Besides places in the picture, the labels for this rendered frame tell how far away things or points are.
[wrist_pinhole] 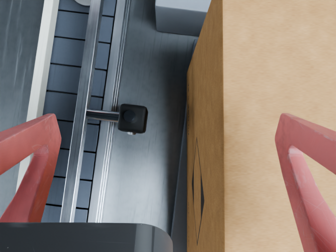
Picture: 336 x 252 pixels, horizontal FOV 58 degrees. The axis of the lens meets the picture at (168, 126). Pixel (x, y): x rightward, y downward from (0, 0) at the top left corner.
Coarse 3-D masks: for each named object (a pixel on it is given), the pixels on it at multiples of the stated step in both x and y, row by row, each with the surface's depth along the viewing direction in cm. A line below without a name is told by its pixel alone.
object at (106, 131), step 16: (128, 0) 45; (128, 16) 47; (112, 32) 43; (112, 48) 43; (112, 64) 42; (112, 80) 42; (112, 96) 42; (112, 128) 46; (96, 160) 42; (96, 176) 41; (96, 192) 41; (96, 208) 41
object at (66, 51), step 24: (72, 0) 43; (72, 24) 42; (72, 48) 42; (48, 72) 42; (72, 72) 42; (96, 72) 42; (48, 96) 42; (72, 96) 42; (96, 96) 42; (72, 120) 42; (96, 120) 42; (96, 144) 42; (48, 216) 41
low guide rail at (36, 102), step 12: (48, 0) 39; (48, 12) 39; (48, 24) 39; (48, 36) 39; (48, 48) 39; (36, 60) 39; (48, 60) 40; (36, 72) 38; (36, 84) 38; (36, 96) 38; (36, 108) 38; (24, 168) 38
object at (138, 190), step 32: (0, 0) 48; (32, 0) 48; (0, 32) 47; (32, 32) 47; (128, 32) 48; (160, 32) 48; (0, 64) 47; (32, 64) 47; (128, 64) 47; (160, 64) 47; (0, 96) 47; (128, 96) 47; (160, 96) 47; (0, 128) 46; (160, 128) 47; (128, 160) 46; (160, 160) 46; (0, 192) 46; (128, 192) 46; (160, 192) 46; (160, 224) 46
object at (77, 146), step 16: (96, 0) 34; (96, 16) 34; (96, 32) 34; (96, 48) 35; (80, 80) 34; (80, 96) 34; (80, 112) 34; (80, 128) 33; (80, 144) 33; (80, 160) 34; (64, 192) 33; (64, 208) 33
